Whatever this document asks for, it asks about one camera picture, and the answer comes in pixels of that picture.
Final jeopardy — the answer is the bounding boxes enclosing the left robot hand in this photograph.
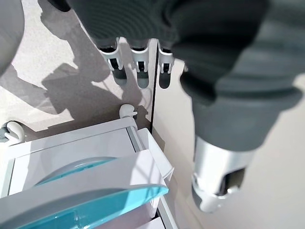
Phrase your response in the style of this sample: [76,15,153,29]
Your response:
[66,0,305,213]

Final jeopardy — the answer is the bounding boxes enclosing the white drawer blue front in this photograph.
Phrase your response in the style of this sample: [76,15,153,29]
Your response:
[0,147,169,229]

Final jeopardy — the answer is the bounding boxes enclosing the white cart caster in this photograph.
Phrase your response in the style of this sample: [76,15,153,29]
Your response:
[119,104,138,119]
[0,121,25,143]

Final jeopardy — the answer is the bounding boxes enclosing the translucent white side bin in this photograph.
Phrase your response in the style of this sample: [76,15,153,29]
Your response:
[137,127,174,183]

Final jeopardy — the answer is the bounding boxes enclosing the white medical cart blue drawers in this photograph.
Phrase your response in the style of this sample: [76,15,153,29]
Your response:
[0,118,174,229]

